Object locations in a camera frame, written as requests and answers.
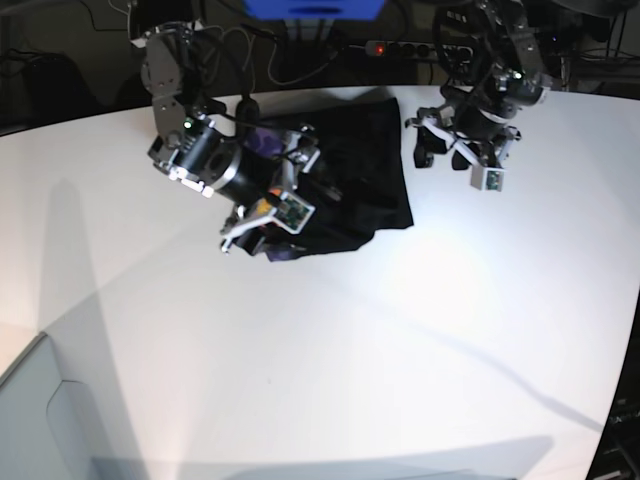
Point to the black T-shirt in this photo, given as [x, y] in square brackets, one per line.
[357, 185]

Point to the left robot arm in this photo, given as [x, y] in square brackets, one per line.
[494, 69]

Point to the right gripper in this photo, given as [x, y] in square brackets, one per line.
[254, 173]

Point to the blue box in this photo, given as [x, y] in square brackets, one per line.
[268, 10]

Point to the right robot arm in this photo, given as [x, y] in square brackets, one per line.
[190, 124]

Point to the grey power strip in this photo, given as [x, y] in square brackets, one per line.
[417, 51]

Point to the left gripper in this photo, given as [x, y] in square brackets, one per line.
[473, 135]

